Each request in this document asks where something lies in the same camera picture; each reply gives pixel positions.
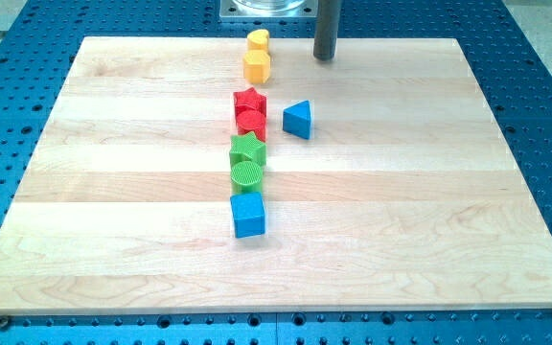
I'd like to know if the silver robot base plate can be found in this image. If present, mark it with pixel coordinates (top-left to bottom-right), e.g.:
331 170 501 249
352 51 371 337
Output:
217 0 318 20

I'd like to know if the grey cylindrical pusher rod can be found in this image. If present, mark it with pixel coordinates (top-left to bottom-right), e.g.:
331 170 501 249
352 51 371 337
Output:
312 0 343 61

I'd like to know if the left board clamp screw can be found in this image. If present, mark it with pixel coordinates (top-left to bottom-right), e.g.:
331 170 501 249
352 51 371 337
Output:
0 315 12 331

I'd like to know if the light wooden board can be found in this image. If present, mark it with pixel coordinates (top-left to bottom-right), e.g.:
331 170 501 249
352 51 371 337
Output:
0 36 552 315

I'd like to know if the blue triangle block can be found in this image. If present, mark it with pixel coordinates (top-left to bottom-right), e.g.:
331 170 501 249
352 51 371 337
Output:
282 100 312 140

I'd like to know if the yellow hexagon block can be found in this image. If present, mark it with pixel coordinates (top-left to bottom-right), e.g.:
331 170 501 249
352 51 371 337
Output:
242 50 271 84

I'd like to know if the red star block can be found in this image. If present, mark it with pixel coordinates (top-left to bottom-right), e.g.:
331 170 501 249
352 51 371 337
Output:
233 87 267 117

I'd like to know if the blue cube block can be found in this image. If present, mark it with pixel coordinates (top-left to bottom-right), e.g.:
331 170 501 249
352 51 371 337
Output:
230 192 265 239

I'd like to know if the green star block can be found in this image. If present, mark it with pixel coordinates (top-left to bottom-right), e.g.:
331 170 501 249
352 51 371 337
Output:
229 131 266 167

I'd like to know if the yellow heart block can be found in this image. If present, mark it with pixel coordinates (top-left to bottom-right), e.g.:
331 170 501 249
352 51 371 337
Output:
246 29 270 53

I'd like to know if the green cylinder block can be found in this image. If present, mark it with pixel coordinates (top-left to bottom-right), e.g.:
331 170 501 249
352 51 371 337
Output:
230 161 264 195

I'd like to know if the red cylinder block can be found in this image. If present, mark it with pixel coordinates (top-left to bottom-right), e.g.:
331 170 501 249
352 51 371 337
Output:
236 110 266 142

